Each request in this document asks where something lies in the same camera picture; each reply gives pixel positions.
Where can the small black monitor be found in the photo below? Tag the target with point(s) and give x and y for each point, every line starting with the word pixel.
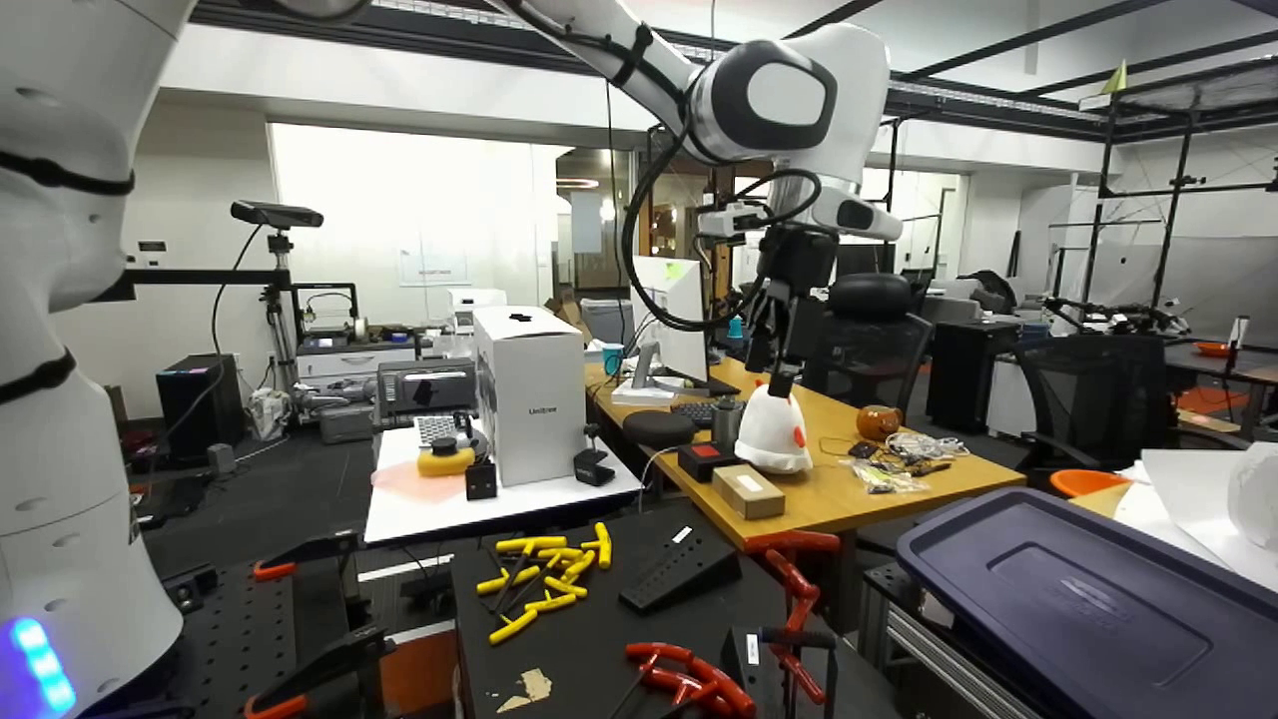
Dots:
pixel 326 317

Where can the black hex key stand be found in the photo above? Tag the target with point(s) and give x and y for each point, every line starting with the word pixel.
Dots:
pixel 671 563
pixel 732 685

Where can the small grey box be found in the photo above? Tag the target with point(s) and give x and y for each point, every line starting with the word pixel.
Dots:
pixel 346 425

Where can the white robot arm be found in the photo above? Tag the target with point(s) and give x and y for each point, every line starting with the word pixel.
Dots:
pixel 65 465

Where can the white computer monitor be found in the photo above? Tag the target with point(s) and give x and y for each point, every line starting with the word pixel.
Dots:
pixel 671 326

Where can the black camera on tripod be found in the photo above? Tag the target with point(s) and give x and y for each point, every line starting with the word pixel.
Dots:
pixel 277 215

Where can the grey electronics box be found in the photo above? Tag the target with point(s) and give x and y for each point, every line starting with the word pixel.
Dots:
pixel 423 388

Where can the white computer case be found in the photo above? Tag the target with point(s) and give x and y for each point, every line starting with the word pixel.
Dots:
pixel 531 393

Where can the pile of plastic packets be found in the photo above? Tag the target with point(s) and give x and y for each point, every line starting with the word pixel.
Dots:
pixel 900 460

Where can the small cardboard box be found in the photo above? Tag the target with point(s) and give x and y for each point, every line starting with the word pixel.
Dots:
pixel 749 490

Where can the black and red bar clamp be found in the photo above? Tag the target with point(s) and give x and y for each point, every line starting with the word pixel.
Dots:
pixel 322 663

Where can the white dome-shaped object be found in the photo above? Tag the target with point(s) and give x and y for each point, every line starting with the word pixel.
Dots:
pixel 771 432

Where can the orange round object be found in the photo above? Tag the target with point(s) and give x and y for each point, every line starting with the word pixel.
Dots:
pixel 880 422

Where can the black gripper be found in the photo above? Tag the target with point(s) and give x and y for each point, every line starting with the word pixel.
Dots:
pixel 800 256

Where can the black speaker box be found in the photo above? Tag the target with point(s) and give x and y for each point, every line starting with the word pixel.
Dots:
pixel 200 406

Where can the small black box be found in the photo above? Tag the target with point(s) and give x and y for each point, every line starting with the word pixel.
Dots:
pixel 479 476

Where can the black round cushion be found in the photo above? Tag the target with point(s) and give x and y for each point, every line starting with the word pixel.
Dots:
pixel 662 430

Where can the grey metal frame cart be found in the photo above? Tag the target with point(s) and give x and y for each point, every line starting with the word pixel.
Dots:
pixel 920 654

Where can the white base board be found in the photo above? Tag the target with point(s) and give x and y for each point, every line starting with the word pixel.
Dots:
pixel 442 512

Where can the green sticky note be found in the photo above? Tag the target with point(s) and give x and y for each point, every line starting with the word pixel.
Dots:
pixel 678 275

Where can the wooden desk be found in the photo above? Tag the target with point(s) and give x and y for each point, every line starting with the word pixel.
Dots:
pixel 825 494

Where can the black mesh office chair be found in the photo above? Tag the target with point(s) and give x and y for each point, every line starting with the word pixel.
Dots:
pixel 1093 393

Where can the black box with red label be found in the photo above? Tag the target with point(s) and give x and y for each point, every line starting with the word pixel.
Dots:
pixel 705 460

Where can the tan tape scrap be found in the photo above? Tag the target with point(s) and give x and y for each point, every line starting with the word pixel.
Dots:
pixel 528 690

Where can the yellow sponge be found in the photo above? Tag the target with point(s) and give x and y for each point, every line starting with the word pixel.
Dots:
pixel 445 460

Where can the orange plate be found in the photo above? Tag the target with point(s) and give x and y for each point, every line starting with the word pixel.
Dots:
pixel 1085 480

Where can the black cylinder speaker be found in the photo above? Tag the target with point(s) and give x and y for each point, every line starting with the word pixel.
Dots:
pixel 729 425

